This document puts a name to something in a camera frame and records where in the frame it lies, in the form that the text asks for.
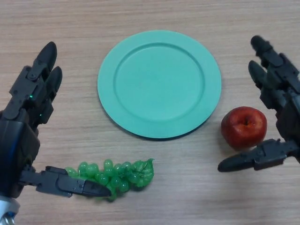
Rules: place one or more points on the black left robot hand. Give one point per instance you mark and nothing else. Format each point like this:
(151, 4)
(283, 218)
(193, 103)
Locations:
(18, 131)

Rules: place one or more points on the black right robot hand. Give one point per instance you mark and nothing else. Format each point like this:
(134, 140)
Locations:
(279, 79)

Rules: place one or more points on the red apple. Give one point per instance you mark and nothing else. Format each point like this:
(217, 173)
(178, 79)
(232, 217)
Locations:
(243, 127)

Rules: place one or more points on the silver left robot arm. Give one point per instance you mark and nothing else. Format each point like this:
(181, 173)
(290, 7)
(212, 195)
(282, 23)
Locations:
(7, 211)

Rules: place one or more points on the green round plate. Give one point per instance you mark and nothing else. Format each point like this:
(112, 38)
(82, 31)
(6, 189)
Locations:
(159, 85)

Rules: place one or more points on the green grape bunch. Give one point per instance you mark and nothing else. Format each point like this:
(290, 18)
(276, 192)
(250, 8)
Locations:
(126, 174)

